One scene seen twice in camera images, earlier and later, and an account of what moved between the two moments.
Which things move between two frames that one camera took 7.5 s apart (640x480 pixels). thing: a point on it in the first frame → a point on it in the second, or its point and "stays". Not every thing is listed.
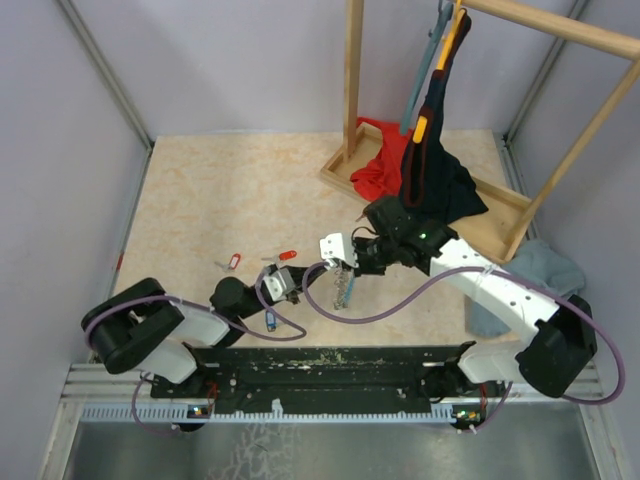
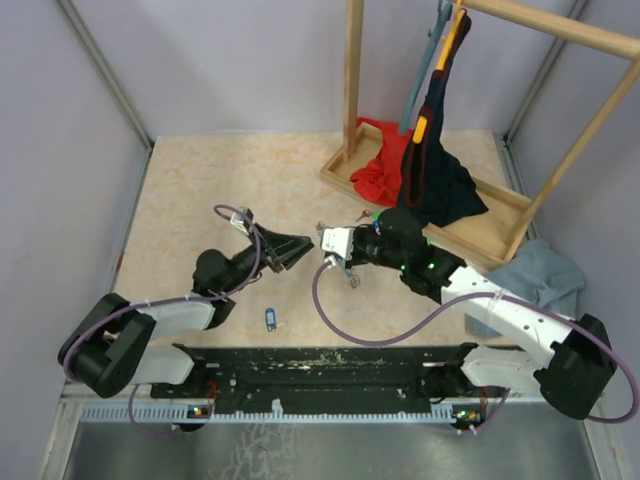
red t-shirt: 380,177 stays
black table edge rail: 257,374 stays
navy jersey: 432,177 stays
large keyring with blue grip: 344,282 → 353,279
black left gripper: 297,274 → 282,248
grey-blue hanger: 445,12 stays
